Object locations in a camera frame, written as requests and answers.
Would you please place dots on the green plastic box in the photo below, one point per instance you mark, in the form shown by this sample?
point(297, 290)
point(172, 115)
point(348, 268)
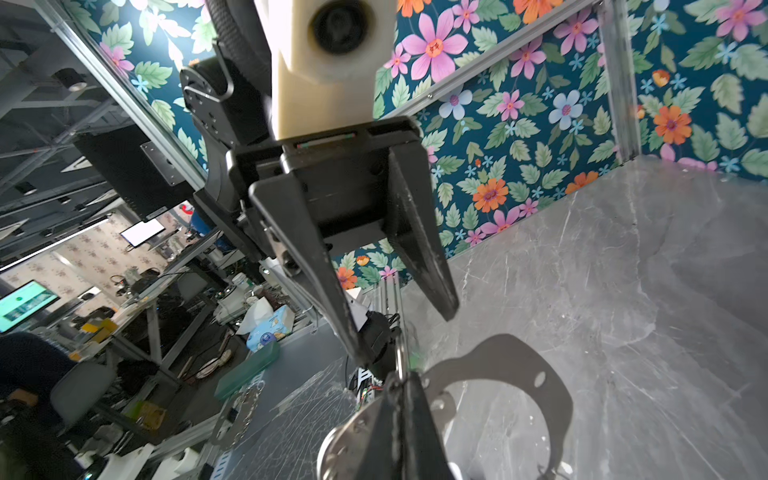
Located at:
point(242, 374)

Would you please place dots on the aluminium frame post back right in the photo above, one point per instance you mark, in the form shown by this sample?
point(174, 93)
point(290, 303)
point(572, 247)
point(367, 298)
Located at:
point(616, 39)

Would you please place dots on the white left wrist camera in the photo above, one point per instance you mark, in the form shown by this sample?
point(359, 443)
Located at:
point(324, 59)

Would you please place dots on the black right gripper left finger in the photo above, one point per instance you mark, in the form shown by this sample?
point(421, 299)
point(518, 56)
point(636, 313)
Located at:
point(372, 445)

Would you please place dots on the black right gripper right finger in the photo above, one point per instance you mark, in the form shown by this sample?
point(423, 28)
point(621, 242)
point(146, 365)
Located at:
point(424, 456)

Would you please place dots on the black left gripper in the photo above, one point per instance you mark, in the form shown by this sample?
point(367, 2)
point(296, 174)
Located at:
point(344, 188)

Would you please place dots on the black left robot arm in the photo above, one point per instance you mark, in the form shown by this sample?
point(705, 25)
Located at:
point(229, 97)

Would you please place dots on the steel key holder plate with rings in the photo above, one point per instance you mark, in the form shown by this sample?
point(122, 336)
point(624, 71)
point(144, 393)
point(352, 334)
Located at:
point(500, 410)

